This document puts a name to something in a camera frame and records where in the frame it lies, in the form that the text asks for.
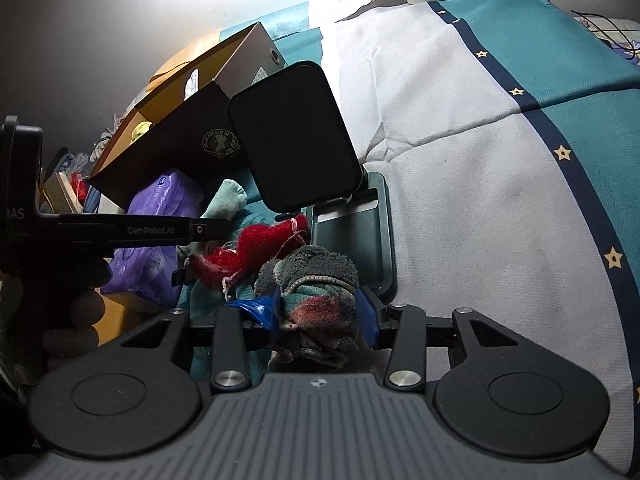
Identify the thin black cable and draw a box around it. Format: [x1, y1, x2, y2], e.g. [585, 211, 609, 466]
[491, 0, 640, 63]

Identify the person's left hand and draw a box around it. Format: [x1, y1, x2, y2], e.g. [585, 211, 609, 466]
[42, 287, 112, 358]

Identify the red fuzzy sock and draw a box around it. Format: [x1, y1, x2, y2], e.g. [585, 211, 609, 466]
[187, 214, 310, 291]

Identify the blue printed cloth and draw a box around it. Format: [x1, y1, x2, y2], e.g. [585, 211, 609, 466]
[570, 9, 640, 67]

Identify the teal sock with black label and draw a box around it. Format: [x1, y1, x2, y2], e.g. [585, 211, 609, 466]
[202, 179, 249, 222]

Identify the gold box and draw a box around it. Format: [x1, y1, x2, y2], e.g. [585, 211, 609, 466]
[42, 172, 84, 214]

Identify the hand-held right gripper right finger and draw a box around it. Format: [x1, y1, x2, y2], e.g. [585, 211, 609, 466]
[354, 287, 531, 392]

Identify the dark brown cardboard box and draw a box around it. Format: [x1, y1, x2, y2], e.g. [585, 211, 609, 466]
[87, 22, 287, 211]

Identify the purple plastic packet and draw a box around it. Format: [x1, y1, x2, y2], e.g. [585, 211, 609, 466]
[99, 169, 207, 307]

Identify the striped teal and white bedsheet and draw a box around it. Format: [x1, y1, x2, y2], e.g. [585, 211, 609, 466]
[92, 0, 640, 401]

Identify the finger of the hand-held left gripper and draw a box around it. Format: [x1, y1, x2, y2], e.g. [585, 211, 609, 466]
[189, 216, 232, 245]

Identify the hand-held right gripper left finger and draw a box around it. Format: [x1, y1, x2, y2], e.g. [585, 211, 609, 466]
[107, 285, 282, 393]

